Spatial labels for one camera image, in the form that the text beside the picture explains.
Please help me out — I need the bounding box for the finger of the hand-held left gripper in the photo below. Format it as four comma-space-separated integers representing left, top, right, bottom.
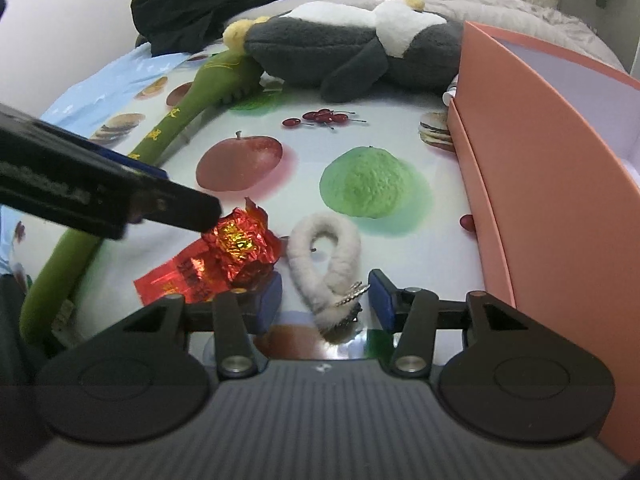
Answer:
90, 141, 170, 182
127, 176, 223, 234

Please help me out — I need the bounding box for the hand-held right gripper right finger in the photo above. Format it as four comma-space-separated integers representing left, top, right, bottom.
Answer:
367, 269, 551, 376

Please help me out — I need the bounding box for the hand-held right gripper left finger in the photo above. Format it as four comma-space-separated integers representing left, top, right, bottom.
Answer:
100, 275, 283, 378

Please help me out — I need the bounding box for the red foil wrapper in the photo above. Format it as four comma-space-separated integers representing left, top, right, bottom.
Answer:
134, 197, 283, 306

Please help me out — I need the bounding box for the white fluffy hair clip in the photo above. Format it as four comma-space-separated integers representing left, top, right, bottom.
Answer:
287, 211, 372, 343

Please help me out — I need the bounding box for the pink cardboard box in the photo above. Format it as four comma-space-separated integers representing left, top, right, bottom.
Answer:
457, 20, 640, 461

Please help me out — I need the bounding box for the green plush massage stick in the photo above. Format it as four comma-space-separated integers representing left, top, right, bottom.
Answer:
20, 50, 266, 356

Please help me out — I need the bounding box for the fruit printed tablecloth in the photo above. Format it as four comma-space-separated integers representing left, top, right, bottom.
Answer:
0, 50, 481, 361

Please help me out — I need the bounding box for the black clothing pile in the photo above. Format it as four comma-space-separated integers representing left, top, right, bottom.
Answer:
131, 0, 318, 57

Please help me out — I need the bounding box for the grey white penguin plush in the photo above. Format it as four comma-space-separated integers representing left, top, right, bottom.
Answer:
222, 0, 463, 103

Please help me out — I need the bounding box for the grey duvet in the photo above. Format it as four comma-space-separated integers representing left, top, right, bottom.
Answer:
280, 0, 626, 73

